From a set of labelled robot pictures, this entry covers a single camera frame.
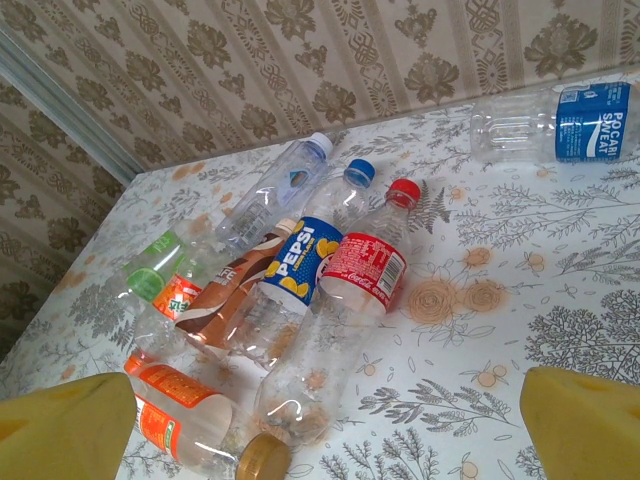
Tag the clear bottle gold cap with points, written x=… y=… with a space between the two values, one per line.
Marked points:
x=261 y=457

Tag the clear bottle green label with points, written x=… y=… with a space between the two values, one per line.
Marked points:
x=147 y=282

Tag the Coca-Cola bottle red cap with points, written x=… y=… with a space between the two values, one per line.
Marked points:
x=370 y=265

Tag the brown cafe latte bottle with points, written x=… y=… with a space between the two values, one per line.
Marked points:
x=230 y=295

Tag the orange label bottle orange cap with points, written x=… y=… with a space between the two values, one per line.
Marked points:
x=175 y=390

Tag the clear water bottle white cap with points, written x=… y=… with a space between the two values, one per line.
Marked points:
x=280 y=190

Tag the clear bottle orange Fanta label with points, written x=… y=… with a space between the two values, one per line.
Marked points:
x=175 y=300

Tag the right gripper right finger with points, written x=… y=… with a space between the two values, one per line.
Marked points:
x=585 y=430

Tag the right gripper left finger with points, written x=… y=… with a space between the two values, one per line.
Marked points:
x=60 y=435

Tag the Pepsi bottle blue cap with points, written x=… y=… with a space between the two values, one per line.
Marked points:
x=300 y=260

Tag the Pocari Sweat bottle blue label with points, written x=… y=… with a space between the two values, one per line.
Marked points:
x=590 y=125

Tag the floral plastic tablecloth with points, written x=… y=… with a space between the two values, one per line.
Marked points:
x=500 y=225

